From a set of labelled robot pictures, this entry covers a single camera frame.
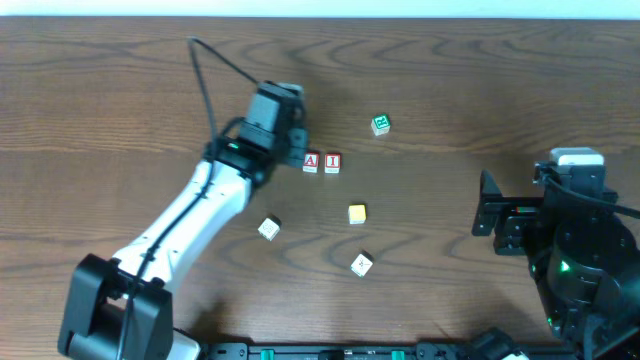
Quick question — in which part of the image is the letter A red block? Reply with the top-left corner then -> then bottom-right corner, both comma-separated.
302,152 -> 320,173

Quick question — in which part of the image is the plain white wooden block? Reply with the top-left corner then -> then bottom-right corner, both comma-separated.
258,216 -> 281,241

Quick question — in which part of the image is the green letter R block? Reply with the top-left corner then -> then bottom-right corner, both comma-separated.
371,114 -> 391,136

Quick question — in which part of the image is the white block with drawing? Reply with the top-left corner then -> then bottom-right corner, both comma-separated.
350,251 -> 374,278

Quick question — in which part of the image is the yellow top block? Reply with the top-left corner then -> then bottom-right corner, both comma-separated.
348,204 -> 367,225

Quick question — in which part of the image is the black mounting rail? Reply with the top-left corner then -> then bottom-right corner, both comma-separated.
199,341 -> 585,360

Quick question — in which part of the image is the letter I red block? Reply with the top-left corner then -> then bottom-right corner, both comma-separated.
324,153 -> 342,174

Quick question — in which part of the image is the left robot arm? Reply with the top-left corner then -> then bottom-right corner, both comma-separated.
57,81 -> 308,360

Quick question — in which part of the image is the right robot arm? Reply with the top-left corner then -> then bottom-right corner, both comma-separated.
472,161 -> 639,359

